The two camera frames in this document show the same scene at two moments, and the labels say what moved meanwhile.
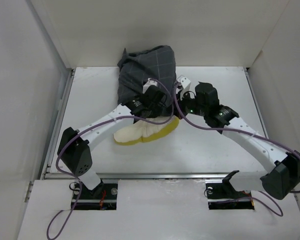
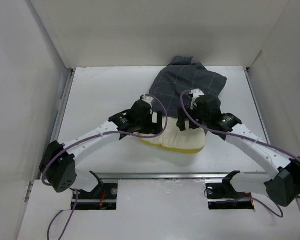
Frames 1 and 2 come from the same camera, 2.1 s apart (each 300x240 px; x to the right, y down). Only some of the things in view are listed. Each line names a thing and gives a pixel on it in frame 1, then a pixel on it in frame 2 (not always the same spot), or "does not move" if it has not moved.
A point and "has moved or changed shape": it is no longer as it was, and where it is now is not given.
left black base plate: (103, 196) does not move
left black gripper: (154, 113) → (152, 128)
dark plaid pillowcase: (158, 63) → (181, 75)
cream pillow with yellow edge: (146, 129) has moved or changed shape
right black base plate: (223, 196) does not move
